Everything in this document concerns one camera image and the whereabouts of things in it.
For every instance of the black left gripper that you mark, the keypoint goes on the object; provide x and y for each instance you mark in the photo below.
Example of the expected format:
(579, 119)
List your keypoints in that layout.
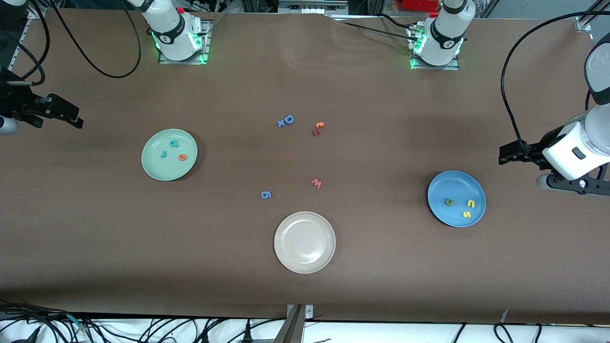
(528, 152)

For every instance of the beige plate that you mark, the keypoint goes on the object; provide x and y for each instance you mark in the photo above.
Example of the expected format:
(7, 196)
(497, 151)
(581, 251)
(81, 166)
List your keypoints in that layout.
(305, 243)

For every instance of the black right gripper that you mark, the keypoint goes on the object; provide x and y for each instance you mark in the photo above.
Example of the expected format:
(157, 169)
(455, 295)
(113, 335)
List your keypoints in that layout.
(18, 101)

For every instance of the blue plate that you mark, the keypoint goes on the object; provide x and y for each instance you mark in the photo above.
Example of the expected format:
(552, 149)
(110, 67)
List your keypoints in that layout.
(456, 186)

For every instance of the aluminium frame rail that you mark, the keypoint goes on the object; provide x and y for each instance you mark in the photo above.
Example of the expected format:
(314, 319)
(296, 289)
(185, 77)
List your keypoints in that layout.
(18, 43)

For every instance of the blue foam letter D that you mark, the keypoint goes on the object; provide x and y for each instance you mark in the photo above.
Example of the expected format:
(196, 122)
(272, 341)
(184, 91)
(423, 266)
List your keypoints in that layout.
(289, 119)

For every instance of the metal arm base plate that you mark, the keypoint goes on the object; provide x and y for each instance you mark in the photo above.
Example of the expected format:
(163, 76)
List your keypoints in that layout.
(455, 66)
(206, 43)

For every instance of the aluminium frame profile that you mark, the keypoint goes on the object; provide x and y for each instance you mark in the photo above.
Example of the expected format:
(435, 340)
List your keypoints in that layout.
(584, 23)
(37, 12)

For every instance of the aluminium mount bracket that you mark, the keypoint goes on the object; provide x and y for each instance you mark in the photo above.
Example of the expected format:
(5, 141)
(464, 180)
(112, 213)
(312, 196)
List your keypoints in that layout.
(291, 326)

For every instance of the red box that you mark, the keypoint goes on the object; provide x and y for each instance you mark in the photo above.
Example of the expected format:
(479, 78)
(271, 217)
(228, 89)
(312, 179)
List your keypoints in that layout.
(419, 5)

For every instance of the pale green plate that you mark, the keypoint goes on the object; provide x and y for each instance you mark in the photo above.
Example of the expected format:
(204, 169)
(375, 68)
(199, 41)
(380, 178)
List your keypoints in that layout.
(169, 166)

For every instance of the red foam letter w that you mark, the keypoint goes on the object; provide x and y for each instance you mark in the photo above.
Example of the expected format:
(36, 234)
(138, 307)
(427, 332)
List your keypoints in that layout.
(316, 183)

